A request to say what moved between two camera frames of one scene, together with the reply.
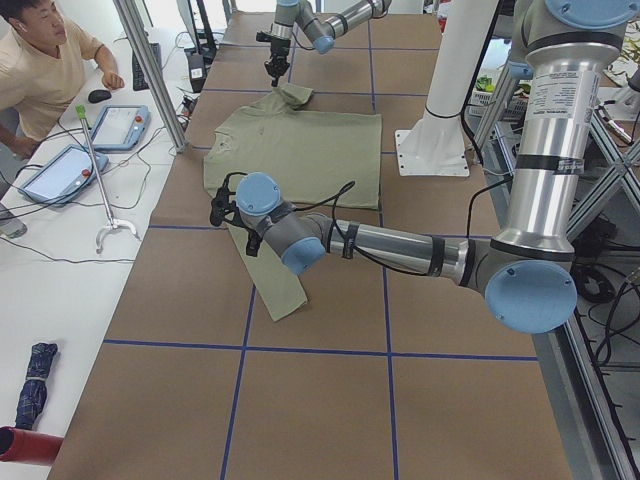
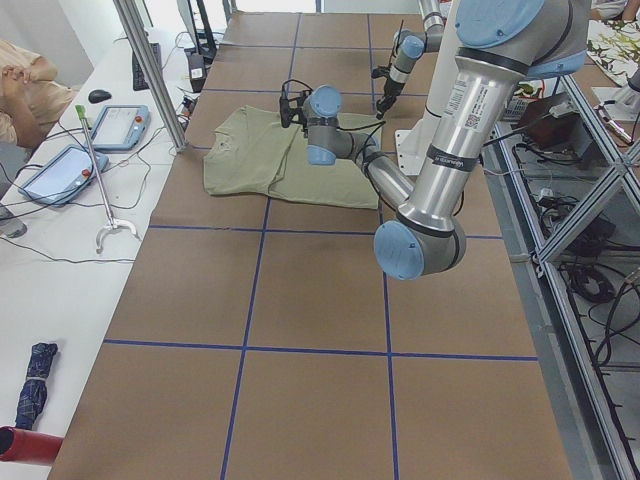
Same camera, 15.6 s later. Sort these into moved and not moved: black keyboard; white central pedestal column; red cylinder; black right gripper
Moved: black right gripper
Not moved: white central pedestal column; black keyboard; red cylinder
